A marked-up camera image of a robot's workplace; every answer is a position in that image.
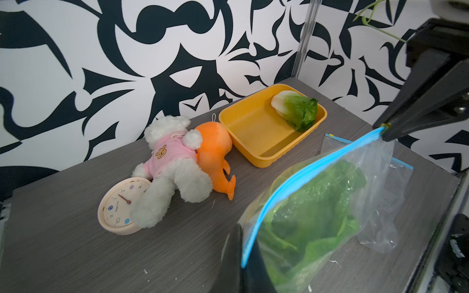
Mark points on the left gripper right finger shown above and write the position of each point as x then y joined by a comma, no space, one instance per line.
255,276

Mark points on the clear zipper bag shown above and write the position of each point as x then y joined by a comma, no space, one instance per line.
388,205
288,182

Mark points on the yellow plastic tray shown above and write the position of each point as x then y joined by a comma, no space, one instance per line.
258,132

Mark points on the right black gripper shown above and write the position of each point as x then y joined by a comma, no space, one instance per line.
436,92

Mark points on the small pink round clock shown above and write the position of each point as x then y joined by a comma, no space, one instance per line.
114,209

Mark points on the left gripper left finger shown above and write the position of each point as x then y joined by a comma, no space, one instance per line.
230,276

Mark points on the orange plush toy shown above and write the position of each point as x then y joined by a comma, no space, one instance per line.
216,144

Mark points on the chinese cabbage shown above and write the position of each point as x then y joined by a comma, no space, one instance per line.
317,209
298,110
291,267

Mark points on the aluminium frame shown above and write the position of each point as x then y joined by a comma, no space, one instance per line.
359,71

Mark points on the white teddy bear pink shirt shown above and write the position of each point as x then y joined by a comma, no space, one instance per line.
173,166

